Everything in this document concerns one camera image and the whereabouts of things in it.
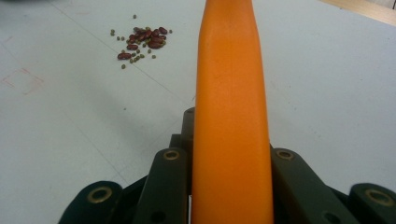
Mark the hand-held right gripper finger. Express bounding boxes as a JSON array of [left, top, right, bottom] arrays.
[[169, 106, 196, 157]]

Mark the orange brush with grey bristles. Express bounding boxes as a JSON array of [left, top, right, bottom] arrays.
[[191, 0, 275, 224]]

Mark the pile of red kidney beans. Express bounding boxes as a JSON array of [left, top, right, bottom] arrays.
[[117, 26, 169, 61]]

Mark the wooden edge strip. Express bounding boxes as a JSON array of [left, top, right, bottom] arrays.
[[318, 0, 396, 27]]

